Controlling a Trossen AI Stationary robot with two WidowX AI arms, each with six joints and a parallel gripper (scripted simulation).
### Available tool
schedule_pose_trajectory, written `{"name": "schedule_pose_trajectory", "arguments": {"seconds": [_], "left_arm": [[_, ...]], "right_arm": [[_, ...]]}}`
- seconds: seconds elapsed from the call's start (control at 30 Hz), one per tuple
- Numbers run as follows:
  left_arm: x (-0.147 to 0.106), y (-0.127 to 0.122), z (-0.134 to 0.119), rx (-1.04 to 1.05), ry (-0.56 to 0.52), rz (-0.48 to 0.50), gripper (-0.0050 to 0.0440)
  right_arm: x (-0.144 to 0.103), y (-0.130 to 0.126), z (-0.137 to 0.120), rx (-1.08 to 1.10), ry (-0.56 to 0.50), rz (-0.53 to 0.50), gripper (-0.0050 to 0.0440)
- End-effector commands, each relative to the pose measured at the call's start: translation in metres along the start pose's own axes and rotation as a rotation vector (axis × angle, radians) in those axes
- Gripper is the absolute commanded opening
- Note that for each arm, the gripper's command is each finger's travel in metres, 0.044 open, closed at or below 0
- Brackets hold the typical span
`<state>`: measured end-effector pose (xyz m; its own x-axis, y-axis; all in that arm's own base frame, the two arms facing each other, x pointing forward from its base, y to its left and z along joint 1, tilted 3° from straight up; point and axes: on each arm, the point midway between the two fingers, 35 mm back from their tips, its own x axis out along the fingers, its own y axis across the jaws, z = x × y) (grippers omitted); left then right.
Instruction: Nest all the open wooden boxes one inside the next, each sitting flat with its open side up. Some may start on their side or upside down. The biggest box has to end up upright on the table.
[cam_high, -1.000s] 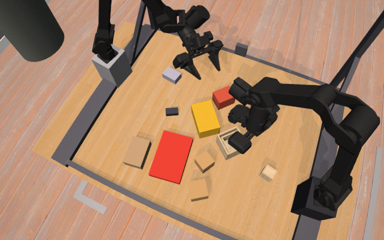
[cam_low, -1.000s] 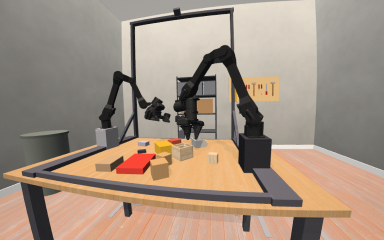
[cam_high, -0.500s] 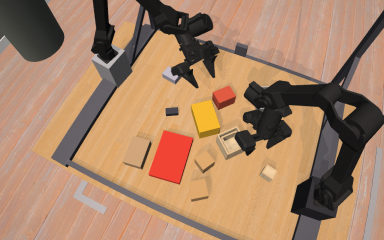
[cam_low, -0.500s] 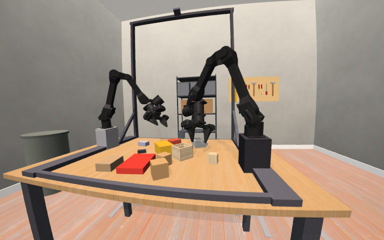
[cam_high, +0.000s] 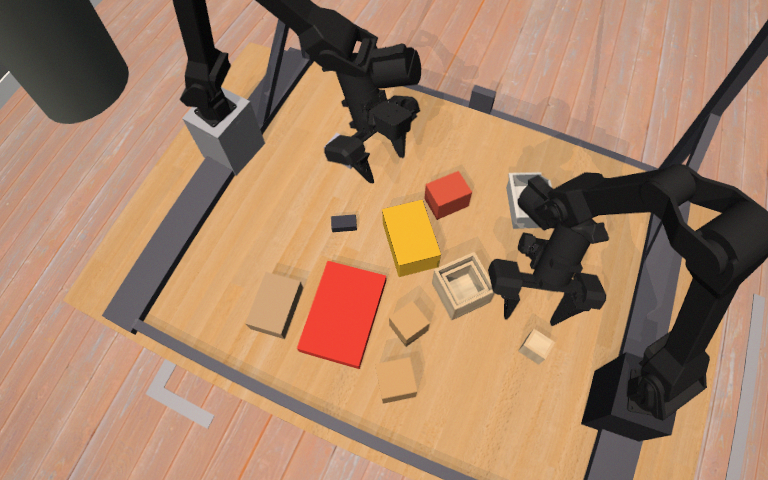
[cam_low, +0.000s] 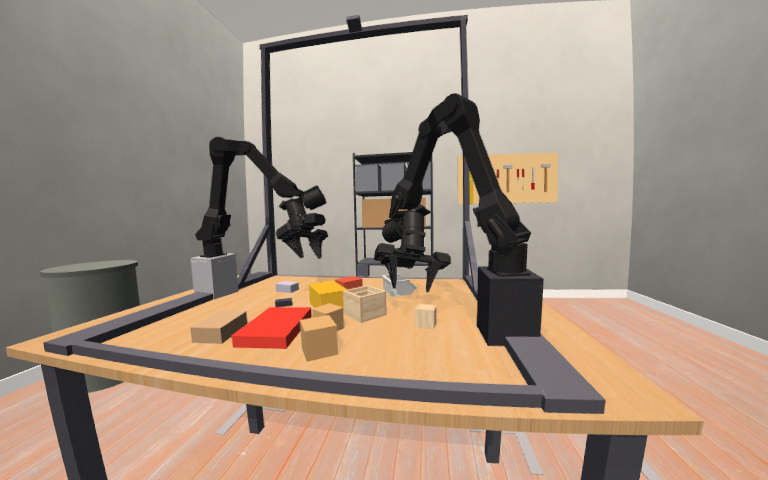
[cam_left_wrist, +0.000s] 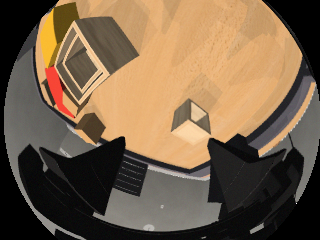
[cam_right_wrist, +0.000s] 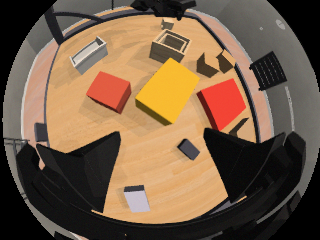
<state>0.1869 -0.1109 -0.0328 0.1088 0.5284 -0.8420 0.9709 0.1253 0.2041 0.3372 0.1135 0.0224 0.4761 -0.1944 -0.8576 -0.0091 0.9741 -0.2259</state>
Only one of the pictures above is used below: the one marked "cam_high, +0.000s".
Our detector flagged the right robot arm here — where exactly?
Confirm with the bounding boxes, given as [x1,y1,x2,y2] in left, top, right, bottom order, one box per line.
[172,0,421,141]

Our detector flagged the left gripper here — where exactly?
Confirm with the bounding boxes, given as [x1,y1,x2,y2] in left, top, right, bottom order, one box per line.
[488,240,606,326]

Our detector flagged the black metal gantry frame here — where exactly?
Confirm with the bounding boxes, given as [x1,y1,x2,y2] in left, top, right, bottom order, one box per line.
[257,19,768,267]

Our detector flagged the white open box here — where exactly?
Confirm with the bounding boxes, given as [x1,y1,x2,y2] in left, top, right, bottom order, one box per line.
[506,172,552,229]

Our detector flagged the yellow rectangular block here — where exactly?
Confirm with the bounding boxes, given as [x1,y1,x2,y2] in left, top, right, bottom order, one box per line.
[382,200,441,277]

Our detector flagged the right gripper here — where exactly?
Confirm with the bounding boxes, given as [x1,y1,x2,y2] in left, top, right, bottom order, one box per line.
[324,87,407,184]

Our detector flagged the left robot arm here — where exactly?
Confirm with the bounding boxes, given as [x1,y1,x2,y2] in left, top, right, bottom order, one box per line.
[517,164,768,421]

